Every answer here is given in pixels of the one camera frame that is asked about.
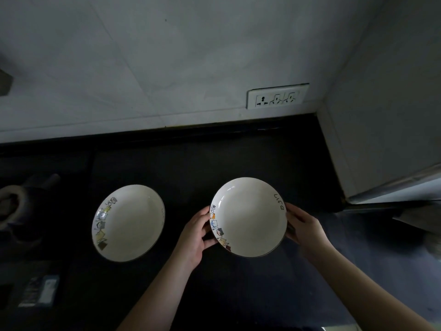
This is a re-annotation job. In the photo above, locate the person's right hand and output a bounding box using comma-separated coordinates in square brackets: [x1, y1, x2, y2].
[285, 203, 334, 266]

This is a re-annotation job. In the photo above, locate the person's left hand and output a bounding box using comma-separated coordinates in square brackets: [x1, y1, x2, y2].
[174, 206, 218, 272]

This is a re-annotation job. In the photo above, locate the white printed ceramic bowl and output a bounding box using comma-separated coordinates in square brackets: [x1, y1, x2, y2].
[91, 185, 165, 263]
[209, 177, 287, 258]

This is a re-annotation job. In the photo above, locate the person's left forearm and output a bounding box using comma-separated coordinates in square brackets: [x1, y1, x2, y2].
[116, 254, 194, 331]

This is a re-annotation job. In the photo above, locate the person's right forearm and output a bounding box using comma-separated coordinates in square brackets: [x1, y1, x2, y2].
[306, 245, 435, 331]

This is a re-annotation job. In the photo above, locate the dark rectangular packet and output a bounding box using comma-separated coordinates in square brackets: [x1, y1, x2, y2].
[18, 274, 60, 309]

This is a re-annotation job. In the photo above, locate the white wall power socket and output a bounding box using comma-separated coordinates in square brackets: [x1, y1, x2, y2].
[247, 83, 309, 110]

